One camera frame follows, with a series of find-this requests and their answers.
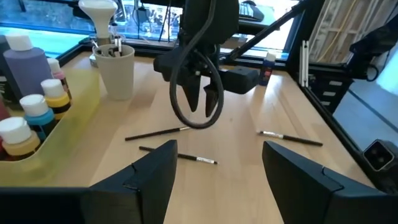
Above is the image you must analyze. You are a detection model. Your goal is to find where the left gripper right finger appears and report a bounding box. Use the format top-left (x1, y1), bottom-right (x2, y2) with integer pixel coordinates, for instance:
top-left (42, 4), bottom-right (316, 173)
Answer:
top-left (262, 141), bottom-right (398, 224)

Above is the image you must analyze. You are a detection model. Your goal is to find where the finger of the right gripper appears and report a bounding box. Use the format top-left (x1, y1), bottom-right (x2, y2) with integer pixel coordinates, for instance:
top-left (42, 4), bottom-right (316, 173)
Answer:
top-left (203, 83), bottom-right (220, 118)
top-left (182, 74), bottom-right (202, 113)

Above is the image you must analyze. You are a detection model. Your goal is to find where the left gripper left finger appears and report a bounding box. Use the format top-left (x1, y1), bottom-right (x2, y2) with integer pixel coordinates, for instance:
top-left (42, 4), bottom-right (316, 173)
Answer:
top-left (0, 139), bottom-right (178, 224)

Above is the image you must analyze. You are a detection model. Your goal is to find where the small brown paint bottle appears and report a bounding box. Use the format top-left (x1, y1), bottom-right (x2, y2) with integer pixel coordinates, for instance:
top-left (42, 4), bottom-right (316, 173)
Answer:
top-left (258, 52), bottom-right (277, 87)

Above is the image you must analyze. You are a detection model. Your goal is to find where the small yellow paint bottle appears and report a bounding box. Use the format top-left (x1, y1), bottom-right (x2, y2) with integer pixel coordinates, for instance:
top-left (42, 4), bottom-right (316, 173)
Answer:
top-left (40, 78), bottom-right (72, 121)

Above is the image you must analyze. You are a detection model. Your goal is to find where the small blue paint bottle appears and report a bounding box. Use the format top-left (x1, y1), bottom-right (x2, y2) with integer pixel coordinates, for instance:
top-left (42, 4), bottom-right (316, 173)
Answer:
top-left (19, 94), bottom-right (58, 141)

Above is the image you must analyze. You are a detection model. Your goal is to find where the small orange paint bottle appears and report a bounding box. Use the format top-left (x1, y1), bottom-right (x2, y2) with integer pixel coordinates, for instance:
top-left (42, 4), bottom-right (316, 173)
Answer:
top-left (0, 116), bottom-right (41, 161)

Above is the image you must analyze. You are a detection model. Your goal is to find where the small pink paint bottle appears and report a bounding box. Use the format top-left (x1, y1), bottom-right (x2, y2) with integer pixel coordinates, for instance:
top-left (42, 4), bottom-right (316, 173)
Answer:
top-left (47, 58), bottom-right (73, 100)

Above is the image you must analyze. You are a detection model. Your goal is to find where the large red paint bottle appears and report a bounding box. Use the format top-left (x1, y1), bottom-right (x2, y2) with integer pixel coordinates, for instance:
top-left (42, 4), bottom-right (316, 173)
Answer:
top-left (0, 98), bottom-right (11, 123)

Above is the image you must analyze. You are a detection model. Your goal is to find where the large blue paint bottle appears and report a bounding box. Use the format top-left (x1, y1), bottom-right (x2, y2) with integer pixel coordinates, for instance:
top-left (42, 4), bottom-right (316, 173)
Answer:
top-left (2, 33), bottom-right (53, 100)

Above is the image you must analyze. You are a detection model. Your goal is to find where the beige paper cup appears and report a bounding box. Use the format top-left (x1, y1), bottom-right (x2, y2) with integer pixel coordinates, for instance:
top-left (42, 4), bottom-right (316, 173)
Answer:
top-left (92, 44), bottom-right (136, 101)

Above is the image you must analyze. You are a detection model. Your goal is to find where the translucent yellow plastic tray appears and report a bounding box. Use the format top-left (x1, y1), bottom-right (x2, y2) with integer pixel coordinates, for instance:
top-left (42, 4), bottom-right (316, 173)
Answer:
top-left (0, 67), bottom-right (102, 187)

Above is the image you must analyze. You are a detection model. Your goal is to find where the pale wooden rack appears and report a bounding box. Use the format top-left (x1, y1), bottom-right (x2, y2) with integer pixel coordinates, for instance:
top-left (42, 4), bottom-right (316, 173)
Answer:
top-left (307, 0), bottom-right (385, 65)

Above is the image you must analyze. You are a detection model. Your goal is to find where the silver aluminium bracket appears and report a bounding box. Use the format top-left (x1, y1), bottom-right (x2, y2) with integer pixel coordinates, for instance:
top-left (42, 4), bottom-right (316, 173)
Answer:
top-left (299, 40), bottom-right (310, 88)

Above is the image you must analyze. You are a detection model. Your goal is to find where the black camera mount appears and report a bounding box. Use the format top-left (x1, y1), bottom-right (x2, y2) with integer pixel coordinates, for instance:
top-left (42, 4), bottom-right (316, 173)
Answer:
top-left (361, 139), bottom-right (396, 172)

